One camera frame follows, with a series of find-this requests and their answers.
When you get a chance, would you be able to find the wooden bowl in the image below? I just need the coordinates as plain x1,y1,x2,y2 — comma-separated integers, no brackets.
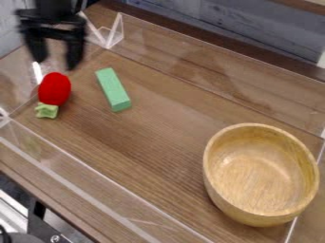
203,123,319,227

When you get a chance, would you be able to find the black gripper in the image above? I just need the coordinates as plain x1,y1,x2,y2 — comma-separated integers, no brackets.
14,0,86,70

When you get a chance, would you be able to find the red plush strawberry toy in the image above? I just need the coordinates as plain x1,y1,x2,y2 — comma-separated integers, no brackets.
34,72,70,119

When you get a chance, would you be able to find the green foam block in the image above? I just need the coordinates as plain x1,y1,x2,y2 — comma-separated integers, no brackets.
94,67,132,112

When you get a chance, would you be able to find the clear acrylic tray wall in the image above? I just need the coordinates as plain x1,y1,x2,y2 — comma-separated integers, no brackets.
0,16,325,243

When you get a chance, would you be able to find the black table leg bracket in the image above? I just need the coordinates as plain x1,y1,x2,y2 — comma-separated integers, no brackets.
26,199,72,243

